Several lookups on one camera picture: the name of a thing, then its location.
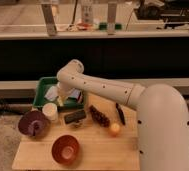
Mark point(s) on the yellow banana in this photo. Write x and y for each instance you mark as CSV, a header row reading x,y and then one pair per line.
x,y
60,101

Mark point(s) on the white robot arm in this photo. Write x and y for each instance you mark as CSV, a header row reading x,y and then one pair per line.
x,y
162,115

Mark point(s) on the left metal post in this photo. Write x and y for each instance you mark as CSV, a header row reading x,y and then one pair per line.
x,y
49,20

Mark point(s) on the right metal post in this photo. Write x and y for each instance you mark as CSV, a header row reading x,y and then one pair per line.
x,y
111,16

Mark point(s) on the purple bowl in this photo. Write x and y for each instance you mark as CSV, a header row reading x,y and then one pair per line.
x,y
33,123

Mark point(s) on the red-brown bowl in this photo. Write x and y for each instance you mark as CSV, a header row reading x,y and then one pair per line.
x,y
65,149

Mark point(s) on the orange fruit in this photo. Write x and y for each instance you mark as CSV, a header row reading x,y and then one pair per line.
x,y
114,129

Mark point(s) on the dark rectangular block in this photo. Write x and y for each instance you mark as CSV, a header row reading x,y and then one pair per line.
x,y
75,117

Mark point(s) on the dark grape bunch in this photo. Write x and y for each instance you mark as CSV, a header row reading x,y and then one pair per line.
x,y
99,117

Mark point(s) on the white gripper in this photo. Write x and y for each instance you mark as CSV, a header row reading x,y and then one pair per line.
x,y
63,90

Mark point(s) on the green plastic tray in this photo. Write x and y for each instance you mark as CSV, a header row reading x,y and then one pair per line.
x,y
44,84

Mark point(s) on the white packet in tray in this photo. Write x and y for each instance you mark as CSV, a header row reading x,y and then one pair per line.
x,y
52,93

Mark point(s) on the red white item in tray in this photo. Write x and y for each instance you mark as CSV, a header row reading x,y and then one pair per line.
x,y
76,94

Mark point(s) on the green object on shelf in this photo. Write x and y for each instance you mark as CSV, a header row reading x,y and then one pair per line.
x,y
105,26

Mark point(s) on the metal post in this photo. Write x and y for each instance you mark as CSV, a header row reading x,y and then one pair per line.
x,y
111,16
49,20

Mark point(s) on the white paper cup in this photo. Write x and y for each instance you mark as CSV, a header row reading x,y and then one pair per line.
x,y
50,111

